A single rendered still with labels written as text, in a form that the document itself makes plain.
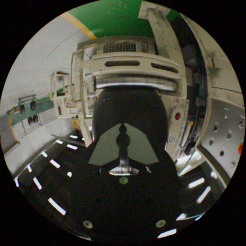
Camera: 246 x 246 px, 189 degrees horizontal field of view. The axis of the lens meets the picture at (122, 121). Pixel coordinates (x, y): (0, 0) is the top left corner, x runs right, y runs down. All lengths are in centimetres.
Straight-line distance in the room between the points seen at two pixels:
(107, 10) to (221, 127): 128
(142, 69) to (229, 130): 55
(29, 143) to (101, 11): 1148
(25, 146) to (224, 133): 1191
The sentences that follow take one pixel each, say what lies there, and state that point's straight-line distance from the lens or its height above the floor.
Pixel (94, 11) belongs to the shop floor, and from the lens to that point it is 106.
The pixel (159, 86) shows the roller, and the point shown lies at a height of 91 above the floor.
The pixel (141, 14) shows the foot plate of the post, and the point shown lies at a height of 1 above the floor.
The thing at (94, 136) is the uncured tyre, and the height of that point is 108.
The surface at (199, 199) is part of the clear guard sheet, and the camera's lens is 80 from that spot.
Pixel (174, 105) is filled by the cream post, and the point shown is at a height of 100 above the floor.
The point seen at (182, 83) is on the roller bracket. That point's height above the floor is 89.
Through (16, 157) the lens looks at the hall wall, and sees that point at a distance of 1178.
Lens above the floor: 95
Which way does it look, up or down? 20 degrees up
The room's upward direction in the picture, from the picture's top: 178 degrees clockwise
